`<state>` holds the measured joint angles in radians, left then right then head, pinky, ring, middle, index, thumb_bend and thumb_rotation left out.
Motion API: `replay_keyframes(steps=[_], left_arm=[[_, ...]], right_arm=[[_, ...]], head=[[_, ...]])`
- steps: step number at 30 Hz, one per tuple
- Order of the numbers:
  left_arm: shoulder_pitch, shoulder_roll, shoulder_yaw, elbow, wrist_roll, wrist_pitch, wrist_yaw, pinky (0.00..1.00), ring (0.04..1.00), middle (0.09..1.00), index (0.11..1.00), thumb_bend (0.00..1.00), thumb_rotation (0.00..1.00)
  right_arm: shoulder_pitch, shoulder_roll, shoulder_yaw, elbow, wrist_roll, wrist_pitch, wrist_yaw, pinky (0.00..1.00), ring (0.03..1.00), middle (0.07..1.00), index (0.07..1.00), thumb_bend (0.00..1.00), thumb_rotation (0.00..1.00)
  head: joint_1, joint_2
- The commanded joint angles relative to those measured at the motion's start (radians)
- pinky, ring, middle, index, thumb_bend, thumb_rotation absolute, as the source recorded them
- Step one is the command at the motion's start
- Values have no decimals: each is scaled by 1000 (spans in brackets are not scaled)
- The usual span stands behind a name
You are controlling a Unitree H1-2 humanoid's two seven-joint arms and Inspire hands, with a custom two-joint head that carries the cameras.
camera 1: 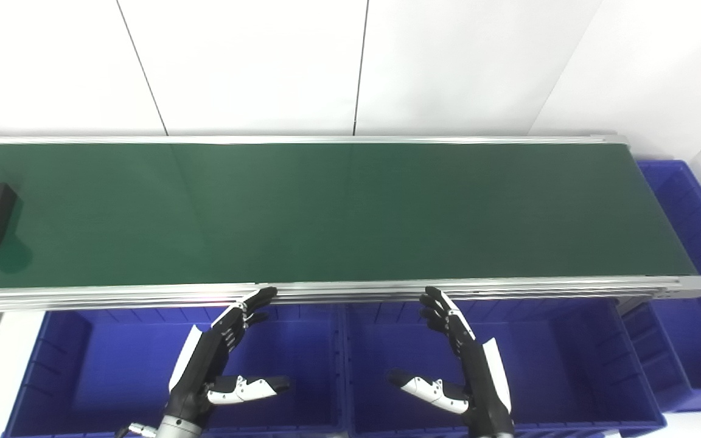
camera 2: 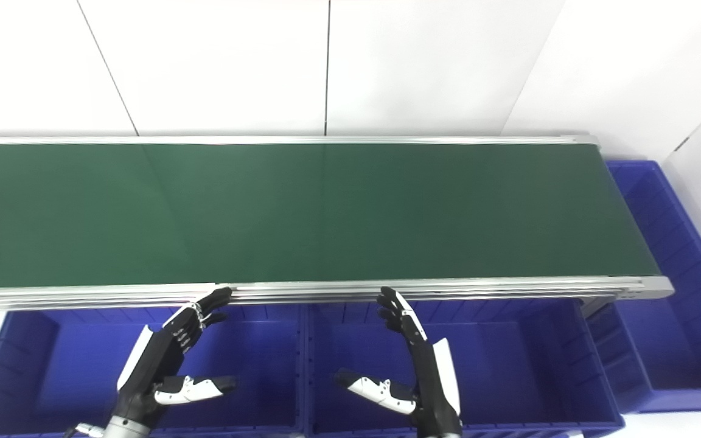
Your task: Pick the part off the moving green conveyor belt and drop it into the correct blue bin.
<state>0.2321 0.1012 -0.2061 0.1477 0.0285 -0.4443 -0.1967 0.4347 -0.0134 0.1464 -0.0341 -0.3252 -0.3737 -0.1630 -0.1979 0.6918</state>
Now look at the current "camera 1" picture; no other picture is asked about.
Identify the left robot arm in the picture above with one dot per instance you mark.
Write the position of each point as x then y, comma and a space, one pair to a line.
174, 429

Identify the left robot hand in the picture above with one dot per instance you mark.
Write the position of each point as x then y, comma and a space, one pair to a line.
201, 365

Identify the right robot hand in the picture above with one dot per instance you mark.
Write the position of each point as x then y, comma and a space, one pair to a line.
478, 377

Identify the green conveyor belt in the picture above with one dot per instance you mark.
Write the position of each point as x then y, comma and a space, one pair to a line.
387, 293
350, 213

